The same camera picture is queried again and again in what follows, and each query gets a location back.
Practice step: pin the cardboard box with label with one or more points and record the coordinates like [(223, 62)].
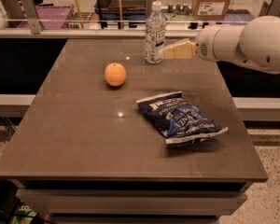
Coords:
[(209, 9)]

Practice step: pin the blue chip bag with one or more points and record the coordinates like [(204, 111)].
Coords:
[(181, 123)]

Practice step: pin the brown table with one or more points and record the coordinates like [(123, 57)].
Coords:
[(84, 153)]

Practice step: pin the purple plastic crate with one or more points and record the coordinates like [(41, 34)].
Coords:
[(54, 17)]

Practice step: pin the orange fruit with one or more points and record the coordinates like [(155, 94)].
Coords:
[(115, 74)]

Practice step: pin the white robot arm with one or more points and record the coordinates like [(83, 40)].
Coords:
[(255, 45)]

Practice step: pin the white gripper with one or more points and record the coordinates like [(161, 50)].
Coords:
[(203, 47)]

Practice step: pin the clear plastic water bottle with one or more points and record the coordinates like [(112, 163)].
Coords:
[(155, 33)]

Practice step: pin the green package under table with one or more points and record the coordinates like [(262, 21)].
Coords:
[(24, 215)]

